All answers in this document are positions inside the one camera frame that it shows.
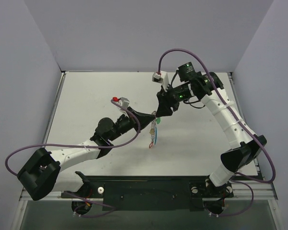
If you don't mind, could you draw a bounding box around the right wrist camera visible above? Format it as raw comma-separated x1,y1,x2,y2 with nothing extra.
152,71,170,92

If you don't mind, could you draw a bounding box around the purple cable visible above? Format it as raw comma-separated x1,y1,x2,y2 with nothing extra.
158,48,276,218
4,99,142,218

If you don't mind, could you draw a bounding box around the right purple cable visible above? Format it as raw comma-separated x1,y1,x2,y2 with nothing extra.
158,48,276,218

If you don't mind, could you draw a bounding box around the aluminium frame rail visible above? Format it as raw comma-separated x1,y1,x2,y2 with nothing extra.
19,179,278,201

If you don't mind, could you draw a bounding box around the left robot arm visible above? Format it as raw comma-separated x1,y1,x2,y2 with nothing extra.
17,107,156,201

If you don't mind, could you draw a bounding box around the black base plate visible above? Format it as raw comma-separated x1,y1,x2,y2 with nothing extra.
62,174,233,215

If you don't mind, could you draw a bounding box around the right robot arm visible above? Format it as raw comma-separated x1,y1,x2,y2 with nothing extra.
152,62,267,196

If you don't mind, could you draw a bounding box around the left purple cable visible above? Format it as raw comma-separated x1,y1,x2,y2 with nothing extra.
4,99,142,218

